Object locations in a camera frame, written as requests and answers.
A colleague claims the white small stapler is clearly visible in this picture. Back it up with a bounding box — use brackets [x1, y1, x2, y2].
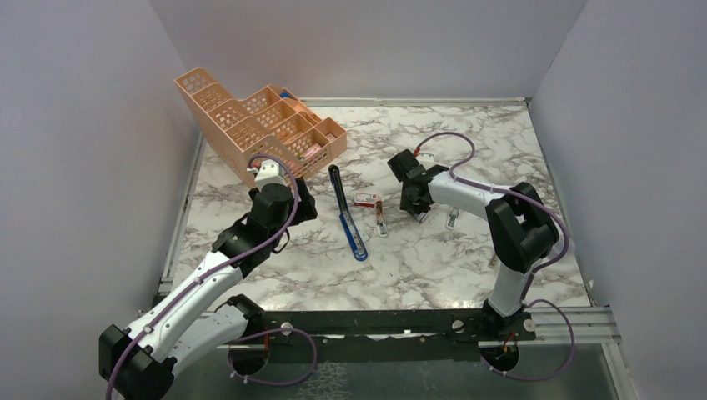
[445, 207, 460, 230]

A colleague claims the pink small stapler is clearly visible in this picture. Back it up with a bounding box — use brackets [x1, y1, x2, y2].
[374, 200, 389, 238]

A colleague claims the red white staple box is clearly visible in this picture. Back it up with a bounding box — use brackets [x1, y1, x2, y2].
[353, 192, 383, 208]

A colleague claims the blue black stapler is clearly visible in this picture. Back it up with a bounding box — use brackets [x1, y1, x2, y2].
[328, 164, 368, 262]

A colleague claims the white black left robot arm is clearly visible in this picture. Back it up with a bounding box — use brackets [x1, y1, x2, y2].
[98, 176, 317, 399]

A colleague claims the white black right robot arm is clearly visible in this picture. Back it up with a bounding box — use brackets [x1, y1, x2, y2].
[388, 150, 560, 339]

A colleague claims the colourful item in organizer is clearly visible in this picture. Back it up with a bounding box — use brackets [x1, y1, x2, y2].
[298, 144, 321, 160]

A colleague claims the peach plastic desk organizer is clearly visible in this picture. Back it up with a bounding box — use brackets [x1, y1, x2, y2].
[174, 67, 348, 188]

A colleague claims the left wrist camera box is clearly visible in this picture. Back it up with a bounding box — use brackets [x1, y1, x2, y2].
[248, 159, 287, 191]

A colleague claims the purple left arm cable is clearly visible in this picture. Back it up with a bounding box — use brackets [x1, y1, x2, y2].
[104, 154, 319, 400]

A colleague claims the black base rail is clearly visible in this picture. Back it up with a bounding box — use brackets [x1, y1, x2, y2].
[261, 308, 537, 358]

